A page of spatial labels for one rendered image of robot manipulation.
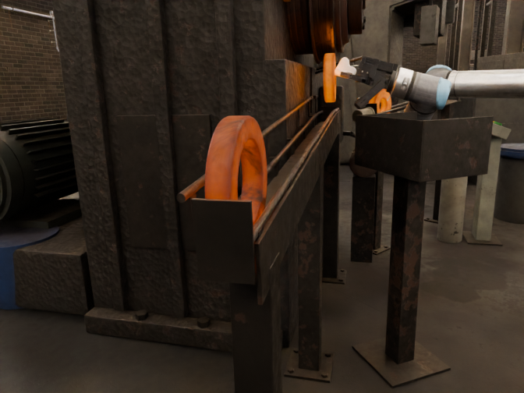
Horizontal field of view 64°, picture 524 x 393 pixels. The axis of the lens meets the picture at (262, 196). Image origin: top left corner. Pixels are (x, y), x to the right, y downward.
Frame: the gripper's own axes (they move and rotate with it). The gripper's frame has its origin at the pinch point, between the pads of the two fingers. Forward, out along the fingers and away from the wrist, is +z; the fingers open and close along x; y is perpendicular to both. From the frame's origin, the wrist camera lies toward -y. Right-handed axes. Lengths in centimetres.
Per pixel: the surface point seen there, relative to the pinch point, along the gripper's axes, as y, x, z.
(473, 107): 3, -213, -90
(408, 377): -73, 35, -48
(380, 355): -75, 26, -41
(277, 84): -6.8, 28.4, 9.6
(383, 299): -75, -11, -43
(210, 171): -15, 98, 0
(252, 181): -19, 83, -2
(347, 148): -65, -295, -8
